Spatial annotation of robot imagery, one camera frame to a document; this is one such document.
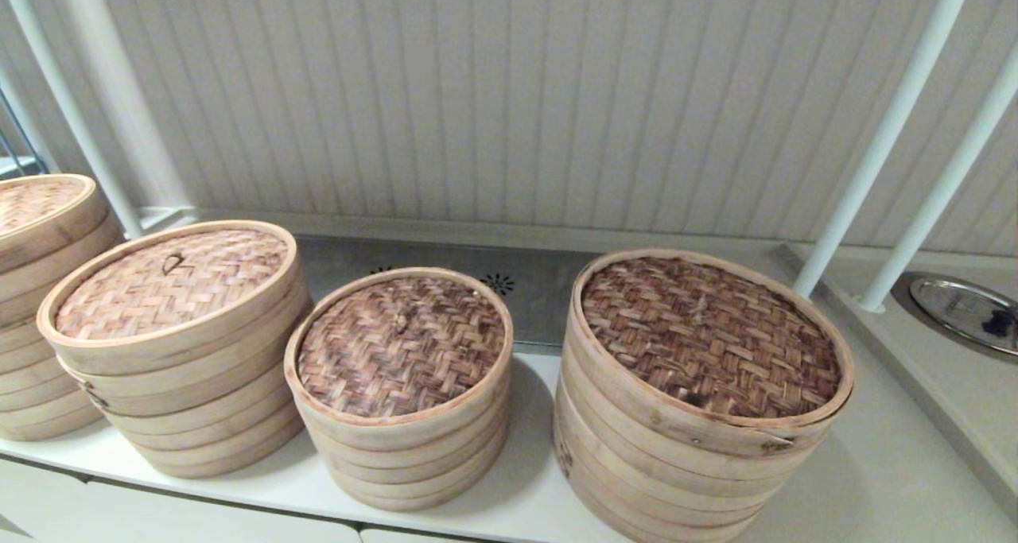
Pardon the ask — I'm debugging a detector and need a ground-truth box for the woven bamboo lid with loop handle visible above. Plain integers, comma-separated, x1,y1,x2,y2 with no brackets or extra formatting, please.
37,219,309,376

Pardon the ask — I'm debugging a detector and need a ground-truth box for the square metal lid with knob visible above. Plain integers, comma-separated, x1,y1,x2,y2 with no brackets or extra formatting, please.
290,237,605,349

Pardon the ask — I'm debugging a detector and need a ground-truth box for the small woven bamboo steamer lid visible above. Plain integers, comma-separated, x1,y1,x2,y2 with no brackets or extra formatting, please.
285,267,515,454

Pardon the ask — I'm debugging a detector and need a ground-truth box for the large right bamboo steamer stack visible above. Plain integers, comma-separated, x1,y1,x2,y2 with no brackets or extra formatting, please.
561,247,855,458

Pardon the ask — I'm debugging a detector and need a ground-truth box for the large bamboo steamer stack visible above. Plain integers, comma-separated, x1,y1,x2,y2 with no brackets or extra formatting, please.
561,247,855,458
553,352,828,543

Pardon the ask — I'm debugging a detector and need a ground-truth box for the second-left bamboo steamer stack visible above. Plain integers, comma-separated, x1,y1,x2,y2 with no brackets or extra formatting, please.
60,289,315,479

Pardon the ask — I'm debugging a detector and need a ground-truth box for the round stainless steel pot lid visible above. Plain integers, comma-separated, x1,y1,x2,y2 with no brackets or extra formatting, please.
908,277,1018,358

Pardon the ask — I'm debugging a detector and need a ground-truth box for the thin white metal pole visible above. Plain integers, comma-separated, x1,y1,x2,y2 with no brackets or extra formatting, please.
857,46,1018,315
790,0,981,302
0,0,148,240

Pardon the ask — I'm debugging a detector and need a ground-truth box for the white cabinet front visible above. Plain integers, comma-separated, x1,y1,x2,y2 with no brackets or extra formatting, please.
0,456,494,543

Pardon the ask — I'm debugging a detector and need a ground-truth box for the thick white post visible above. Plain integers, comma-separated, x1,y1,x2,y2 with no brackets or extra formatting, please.
49,0,200,236

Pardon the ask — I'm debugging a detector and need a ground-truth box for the metal wire rack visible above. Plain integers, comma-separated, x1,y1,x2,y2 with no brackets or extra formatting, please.
0,90,41,178

